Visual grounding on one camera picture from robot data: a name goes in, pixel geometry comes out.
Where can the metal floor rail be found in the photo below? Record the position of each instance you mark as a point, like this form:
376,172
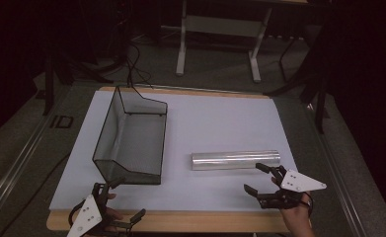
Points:
13,171
338,177

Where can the black metal stand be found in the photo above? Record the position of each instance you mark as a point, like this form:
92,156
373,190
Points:
319,98
49,85

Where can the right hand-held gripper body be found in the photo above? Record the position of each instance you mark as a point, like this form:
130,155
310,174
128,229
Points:
299,182

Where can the white metal table frame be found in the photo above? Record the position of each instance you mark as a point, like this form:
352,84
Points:
223,26

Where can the person's right hand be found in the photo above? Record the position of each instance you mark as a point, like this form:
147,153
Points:
297,222

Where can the person's left hand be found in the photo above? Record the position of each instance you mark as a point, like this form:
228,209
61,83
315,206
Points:
113,214

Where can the silver metal cylinder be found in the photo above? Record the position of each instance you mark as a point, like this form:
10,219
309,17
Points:
233,160

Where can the white table mat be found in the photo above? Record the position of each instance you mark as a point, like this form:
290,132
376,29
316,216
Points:
220,121

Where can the black floor socket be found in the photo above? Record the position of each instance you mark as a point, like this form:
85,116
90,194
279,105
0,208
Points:
61,121

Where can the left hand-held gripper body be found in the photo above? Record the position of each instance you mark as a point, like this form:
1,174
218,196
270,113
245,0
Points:
89,213

